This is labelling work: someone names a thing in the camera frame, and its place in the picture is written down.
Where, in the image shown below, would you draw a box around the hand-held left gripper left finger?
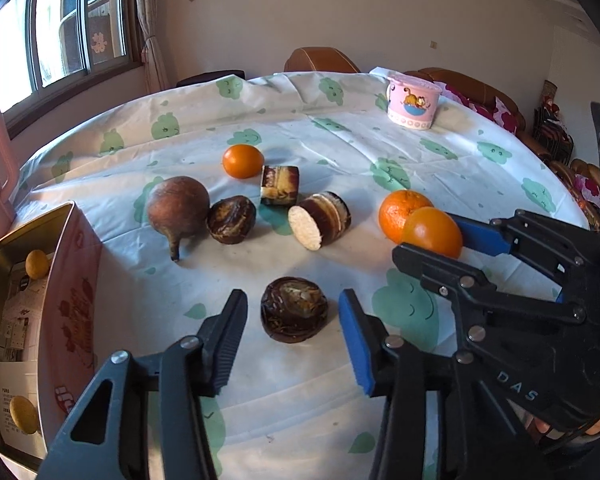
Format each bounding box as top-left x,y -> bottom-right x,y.
37,288 -> 249,480

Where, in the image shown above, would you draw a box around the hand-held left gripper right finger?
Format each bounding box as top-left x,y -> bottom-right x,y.
338,288 -> 542,480

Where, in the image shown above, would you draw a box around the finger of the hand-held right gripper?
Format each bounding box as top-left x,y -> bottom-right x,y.
391,242 -> 587,342
447,209 -> 600,306

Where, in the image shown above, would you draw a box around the large smooth orange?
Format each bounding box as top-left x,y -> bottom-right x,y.
401,207 -> 464,261

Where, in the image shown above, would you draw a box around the dark brown marbled round piece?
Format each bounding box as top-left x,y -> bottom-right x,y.
207,196 -> 257,246
260,276 -> 329,344

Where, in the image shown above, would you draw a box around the brown cylinder with white end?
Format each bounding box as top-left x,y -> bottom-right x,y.
287,191 -> 352,252

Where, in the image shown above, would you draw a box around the brown round fruit with stem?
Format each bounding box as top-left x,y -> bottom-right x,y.
146,176 -> 211,262

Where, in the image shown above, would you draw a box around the gold tin box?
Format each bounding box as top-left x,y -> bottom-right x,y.
0,201 -> 103,473

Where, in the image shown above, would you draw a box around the person's right hand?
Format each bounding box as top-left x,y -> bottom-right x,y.
529,402 -> 600,443

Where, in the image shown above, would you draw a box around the dimpled mandarin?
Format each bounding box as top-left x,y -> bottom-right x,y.
378,190 -> 435,244

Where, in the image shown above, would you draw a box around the magenta floral cushion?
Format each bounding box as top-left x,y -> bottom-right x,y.
492,97 -> 520,134
571,159 -> 600,222
442,82 -> 497,121

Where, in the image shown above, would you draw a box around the brown leather sofa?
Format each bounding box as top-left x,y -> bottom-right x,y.
405,66 -> 600,233

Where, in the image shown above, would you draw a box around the pink cartoon cup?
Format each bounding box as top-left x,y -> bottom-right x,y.
385,72 -> 442,131

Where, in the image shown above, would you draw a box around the brown marbled block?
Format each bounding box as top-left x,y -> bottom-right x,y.
260,165 -> 300,207

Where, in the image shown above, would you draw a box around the small smooth orange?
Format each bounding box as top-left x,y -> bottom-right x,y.
222,144 -> 265,180

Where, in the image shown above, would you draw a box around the small yellow fruit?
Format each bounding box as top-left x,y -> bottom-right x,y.
9,396 -> 39,435
25,250 -> 50,279

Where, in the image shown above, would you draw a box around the printed paper leaflets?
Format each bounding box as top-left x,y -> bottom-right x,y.
0,260 -> 56,461

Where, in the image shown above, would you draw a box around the brown leather chair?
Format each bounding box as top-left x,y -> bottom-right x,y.
284,47 -> 362,75

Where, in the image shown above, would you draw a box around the dark round stool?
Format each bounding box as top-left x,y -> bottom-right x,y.
176,70 -> 246,89

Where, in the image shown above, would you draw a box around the beige curtain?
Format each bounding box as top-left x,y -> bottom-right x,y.
132,0 -> 172,95

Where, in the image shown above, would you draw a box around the sliding window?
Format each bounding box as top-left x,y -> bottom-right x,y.
0,0 -> 147,133

